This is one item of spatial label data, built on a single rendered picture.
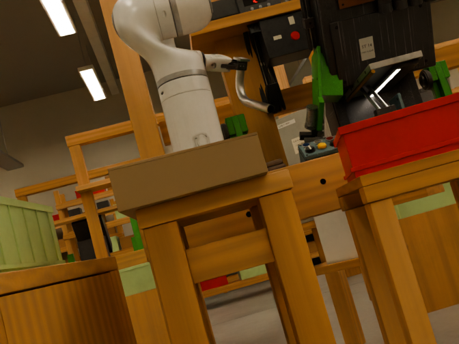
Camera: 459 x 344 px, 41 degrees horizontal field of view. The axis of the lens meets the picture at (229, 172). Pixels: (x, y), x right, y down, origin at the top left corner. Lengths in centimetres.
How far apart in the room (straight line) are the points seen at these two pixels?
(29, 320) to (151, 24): 69
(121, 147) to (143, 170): 1097
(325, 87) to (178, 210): 90
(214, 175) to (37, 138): 1132
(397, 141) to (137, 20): 64
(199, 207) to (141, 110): 114
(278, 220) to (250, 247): 8
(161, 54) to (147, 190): 35
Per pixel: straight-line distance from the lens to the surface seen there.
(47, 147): 1238
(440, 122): 141
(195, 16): 144
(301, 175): 166
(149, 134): 229
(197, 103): 136
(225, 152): 119
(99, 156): 1217
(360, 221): 152
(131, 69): 236
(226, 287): 877
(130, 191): 119
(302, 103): 242
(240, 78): 220
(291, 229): 123
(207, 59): 210
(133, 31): 142
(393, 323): 154
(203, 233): 163
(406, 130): 139
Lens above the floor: 72
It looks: 7 degrees up
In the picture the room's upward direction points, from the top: 16 degrees counter-clockwise
